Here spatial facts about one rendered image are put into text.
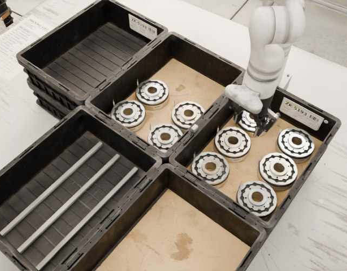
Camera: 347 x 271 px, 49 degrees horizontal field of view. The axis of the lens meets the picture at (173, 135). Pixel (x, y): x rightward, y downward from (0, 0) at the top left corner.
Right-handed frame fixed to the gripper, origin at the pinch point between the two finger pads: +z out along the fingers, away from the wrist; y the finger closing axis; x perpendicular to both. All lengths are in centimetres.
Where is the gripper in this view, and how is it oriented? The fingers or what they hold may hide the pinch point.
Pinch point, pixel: (247, 125)
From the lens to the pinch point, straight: 100.0
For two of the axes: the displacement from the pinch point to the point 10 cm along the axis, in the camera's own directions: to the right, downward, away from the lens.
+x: -6.7, 5.9, -4.4
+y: -7.4, -5.5, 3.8
